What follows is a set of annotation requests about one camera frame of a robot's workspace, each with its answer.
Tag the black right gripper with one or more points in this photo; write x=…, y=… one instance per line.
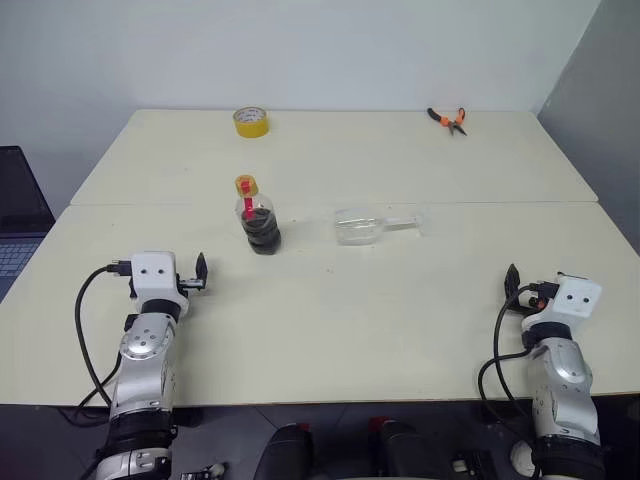
x=527, y=306

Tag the dark bottle with yellow cap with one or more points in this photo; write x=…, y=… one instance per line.
x=260, y=227

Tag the dark rounded shape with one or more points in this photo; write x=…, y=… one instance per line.
x=400, y=450
x=287, y=455

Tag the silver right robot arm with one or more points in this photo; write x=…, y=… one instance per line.
x=562, y=380

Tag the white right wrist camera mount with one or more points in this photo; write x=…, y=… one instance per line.
x=575, y=300

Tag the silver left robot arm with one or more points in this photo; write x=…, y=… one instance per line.
x=145, y=350

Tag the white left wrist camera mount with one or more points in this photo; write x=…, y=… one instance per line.
x=152, y=280

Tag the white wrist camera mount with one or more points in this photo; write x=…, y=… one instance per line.
x=152, y=280
x=575, y=300

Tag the dark laptop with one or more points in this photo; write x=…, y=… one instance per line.
x=17, y=200

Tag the orange black pliers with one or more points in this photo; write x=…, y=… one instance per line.
x=446, y=120

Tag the white round object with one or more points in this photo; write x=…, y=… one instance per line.
x=522, y=457

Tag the small black white part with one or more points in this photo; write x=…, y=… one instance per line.
x=205, y=472

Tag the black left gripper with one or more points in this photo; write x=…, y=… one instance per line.
x=190, y=285

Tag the yellow tape roll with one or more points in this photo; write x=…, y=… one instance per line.
x=251, y=127

